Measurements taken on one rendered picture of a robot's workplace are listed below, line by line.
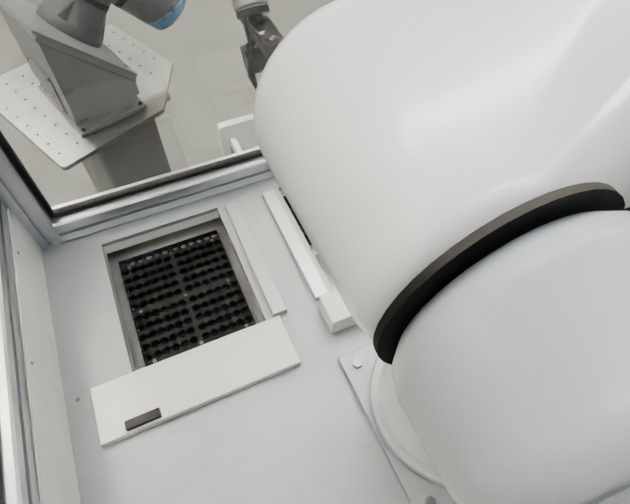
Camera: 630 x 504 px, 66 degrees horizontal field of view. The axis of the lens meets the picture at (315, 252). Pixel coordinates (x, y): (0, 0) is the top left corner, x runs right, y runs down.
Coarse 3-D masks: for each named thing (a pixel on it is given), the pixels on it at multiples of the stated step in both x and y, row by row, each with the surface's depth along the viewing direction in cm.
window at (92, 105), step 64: (0, 0) 53; (64, 0) 56; (128, 0) 58; (192, 0) 61; (256, 0) 65; (320, 0) 69; (0, 64) 58; (64, 64) 61; (128, 64) 64; (192, 64) 68; (256, 64) 72; (0, 128) 64; (64, 128) 67; (128, 128) 72; (192, 128) 76; (64, 192) 75
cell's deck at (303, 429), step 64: (256, 192) 88; (64, 256) 79; (64, 320) 73; (320, 320) 73; (64, 384) 67; (256, 384) 67; (320, 384) 67; (128, 448) 62; (192, 448) 62; (256, 448) 62; (320, 448) 62
